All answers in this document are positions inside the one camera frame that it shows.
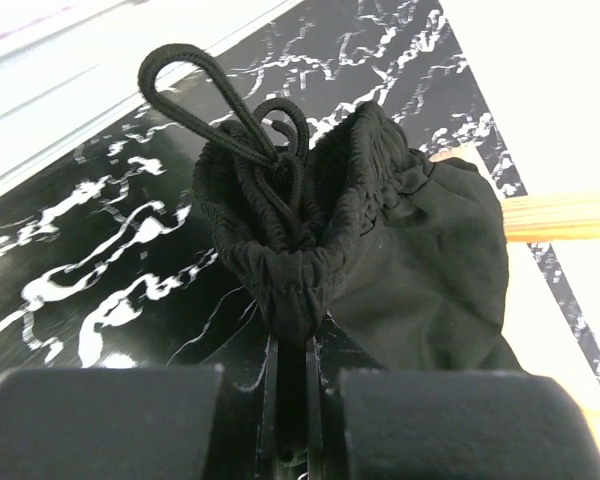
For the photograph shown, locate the wooden clothes rack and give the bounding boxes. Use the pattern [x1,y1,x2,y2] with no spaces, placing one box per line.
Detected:
[429,144,600,461]

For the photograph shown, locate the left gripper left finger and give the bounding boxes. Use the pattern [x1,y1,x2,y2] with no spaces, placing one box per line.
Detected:
[0,339,277,479]

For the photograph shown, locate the black trousers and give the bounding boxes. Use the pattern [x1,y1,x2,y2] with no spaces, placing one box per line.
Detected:
[138,44,520,370]

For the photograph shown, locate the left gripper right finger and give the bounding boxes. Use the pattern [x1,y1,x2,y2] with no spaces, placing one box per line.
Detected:
[308,337,600,479]

